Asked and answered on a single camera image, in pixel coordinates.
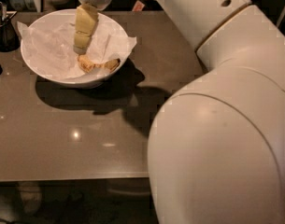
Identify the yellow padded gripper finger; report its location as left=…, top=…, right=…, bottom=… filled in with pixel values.
left=74, top=4, right=98, bottom=54

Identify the brown spotted banana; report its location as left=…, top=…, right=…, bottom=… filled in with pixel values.
left=78, top=55, right=120, bottom=73

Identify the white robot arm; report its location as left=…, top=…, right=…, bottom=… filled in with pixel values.
left=148, top=0, right=285, bottom=224

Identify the large white bowl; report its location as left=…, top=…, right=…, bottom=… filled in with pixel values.
left=20, top=8, right=134, bottom=90

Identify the black wire mesh basket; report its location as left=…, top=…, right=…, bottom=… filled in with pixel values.
left=0, top=2, right=20, bottom=52

